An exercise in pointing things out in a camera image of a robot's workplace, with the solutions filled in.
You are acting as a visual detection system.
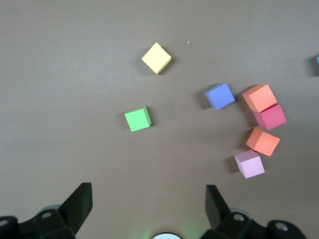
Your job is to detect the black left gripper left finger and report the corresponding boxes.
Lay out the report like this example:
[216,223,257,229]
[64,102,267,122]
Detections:
[0,182,93,239]

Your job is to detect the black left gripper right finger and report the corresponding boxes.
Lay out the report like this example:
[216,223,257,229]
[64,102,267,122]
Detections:
[199,184,308,239]

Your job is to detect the pale pink foam cube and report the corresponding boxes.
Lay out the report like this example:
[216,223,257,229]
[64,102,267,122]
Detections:
[234,149,266,179]

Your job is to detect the crimson foam cube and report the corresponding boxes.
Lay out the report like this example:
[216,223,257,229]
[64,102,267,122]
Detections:
[252,104,287,131]

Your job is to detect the orange foam cube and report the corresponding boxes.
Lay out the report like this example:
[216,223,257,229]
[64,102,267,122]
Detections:
[245,127,281,157]
[241,83,278,113]

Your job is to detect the green foam cube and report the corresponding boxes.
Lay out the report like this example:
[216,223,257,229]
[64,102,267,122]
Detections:
[124,106,152,132]

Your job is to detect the violet blue foam cube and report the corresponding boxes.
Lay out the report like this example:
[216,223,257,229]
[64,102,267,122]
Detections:
[204,82,236,111]

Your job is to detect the brown table cover sheet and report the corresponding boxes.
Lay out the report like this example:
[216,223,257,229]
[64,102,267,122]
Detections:
[0,0,319,239]

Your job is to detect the yellow foam cube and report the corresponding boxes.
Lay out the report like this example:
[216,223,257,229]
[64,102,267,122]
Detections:
[141,41,172,75]

